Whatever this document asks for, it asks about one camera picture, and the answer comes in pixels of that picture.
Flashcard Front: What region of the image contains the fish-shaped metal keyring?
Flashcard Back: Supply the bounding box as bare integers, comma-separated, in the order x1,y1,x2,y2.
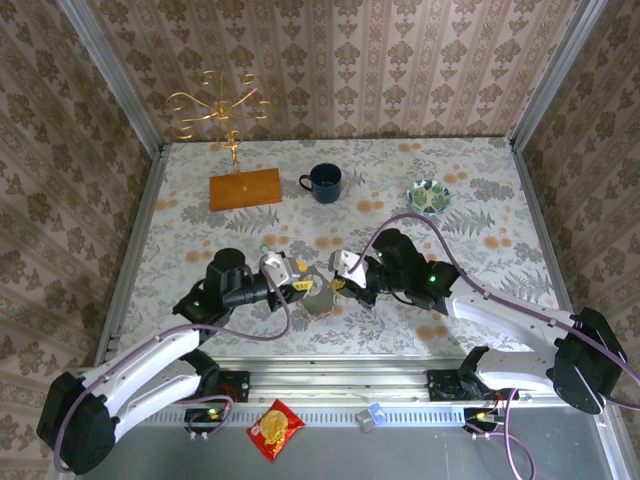
298,273,337,322

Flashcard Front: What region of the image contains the dark blue mug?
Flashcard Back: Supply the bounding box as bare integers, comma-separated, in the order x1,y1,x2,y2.
298,162,344,205

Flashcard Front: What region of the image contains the green leaf pattern bowl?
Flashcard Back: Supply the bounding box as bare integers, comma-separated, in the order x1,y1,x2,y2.
405,178,452,217

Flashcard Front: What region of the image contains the gold jewelry stand wooden base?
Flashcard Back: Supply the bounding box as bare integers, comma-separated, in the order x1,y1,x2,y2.
164,69,284,214

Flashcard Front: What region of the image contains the small grey blue packet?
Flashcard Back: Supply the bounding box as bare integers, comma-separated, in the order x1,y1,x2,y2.
355,403,387,434

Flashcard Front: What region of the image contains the left controller board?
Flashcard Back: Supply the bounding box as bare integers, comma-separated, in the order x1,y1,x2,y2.
184,405,230,435

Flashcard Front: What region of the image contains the controller board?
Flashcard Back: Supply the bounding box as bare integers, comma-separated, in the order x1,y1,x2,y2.
184,405,230,435
463,405,504,435

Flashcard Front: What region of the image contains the red snack packet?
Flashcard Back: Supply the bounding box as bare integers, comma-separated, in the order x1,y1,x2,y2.
246,398,307,464

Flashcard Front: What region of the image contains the right controller board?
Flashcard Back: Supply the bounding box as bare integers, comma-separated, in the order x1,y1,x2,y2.
463,405,504,435

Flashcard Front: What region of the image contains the grey metal shelf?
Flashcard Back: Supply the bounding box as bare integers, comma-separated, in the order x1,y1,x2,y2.
47,404,631,480

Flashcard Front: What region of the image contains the aluminium front rail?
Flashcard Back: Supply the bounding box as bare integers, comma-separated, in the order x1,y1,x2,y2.
79,355,561,407

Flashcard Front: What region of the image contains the aluminium table side rail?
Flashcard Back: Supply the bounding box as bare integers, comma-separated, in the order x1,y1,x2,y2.
94,144,169,369
508,138,576,314

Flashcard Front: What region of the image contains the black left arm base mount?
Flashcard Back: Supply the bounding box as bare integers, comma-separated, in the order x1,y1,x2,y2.
162,369,251,404

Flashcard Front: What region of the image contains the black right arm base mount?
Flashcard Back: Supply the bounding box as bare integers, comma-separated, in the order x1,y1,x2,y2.
427,367,519,404

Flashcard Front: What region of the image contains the short purple left base cable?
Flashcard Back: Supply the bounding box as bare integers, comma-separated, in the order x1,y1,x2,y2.
162,391,234,442

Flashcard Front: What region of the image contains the short purple base cable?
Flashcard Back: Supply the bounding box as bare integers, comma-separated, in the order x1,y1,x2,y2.
162,391,234,442
469,384,537,480

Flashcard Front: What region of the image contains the grey slotted cable duct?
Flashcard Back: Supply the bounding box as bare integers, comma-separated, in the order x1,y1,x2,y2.
114,405,469,427

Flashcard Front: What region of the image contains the short purple right base cable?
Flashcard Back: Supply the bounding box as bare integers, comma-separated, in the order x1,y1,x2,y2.
469,384,537,480

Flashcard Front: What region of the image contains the aluminium frame post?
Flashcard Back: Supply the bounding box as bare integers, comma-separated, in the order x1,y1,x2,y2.
55,0,166,154
509,0,609,151

